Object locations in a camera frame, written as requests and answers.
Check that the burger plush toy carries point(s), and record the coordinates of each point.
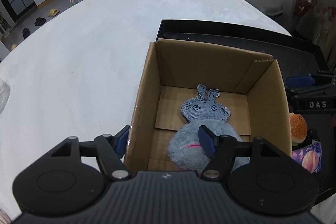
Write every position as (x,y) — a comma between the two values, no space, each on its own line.
(298,128)

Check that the black slipper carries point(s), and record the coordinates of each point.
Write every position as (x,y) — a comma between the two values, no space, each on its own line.
(39,21)
(26,33)

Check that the black shallow tray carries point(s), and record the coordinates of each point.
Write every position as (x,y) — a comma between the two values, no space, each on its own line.
(295,57)

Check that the denim bunny soft toy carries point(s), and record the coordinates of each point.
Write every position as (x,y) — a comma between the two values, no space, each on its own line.
(205,106)

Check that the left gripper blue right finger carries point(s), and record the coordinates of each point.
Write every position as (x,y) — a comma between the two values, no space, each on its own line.
(208,141)

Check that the brown cardboard box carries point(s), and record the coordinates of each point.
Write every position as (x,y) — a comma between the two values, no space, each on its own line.
(247,84)

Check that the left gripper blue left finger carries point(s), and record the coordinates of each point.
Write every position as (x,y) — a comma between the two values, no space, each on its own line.
(120,141)

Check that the grey fluffy plush toy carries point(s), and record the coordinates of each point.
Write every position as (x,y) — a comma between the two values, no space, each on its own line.
(184,149)

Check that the purple planet pattern pouch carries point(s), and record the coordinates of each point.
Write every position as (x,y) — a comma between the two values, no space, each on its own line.
(309,157)

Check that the yellow slipper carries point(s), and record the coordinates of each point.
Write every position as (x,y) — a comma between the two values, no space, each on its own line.
(53,12)

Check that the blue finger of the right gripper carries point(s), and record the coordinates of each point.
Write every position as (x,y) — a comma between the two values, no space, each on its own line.
(300,81)

